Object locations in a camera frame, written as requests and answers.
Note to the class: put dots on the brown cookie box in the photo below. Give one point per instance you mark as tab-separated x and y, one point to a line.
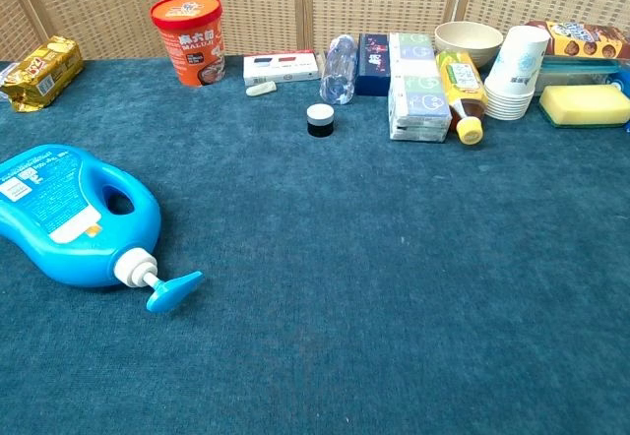
585	39

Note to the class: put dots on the white paper cup stack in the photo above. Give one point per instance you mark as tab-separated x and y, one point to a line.
517	71

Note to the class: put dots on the red instant noodle cup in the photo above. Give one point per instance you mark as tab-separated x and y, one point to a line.
189	46

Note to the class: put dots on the yellow sponge green base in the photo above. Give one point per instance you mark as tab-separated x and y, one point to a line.
583	103

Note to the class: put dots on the dark blue box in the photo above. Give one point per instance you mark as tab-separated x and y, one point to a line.
372	66

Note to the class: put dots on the tissue multipack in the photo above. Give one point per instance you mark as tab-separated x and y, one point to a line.
418	90

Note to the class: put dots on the yellow-label tea bottle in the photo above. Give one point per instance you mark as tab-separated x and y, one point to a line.
462	85

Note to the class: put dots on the blue detergent pump bottle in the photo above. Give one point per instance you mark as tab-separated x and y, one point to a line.
74	238

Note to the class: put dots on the blue white packet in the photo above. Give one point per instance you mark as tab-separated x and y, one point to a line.
624	83

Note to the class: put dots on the teal carpet table cover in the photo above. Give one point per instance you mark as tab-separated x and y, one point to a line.
344	258

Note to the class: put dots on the black jar white lid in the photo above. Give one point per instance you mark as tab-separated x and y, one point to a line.
320	120

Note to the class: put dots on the clear container teal lid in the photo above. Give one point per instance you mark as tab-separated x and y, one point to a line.
571	72

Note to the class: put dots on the white flat box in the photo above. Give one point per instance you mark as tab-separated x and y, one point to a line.
280	68

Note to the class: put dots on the beige bowl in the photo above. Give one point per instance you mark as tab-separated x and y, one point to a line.
467	39

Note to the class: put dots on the clear plastic water bottle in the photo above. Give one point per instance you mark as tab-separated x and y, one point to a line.
338	71

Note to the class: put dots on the small white eraser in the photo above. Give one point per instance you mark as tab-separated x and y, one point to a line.
261	89

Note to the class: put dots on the gold biscuit packet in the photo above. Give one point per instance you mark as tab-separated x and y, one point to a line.
42	73

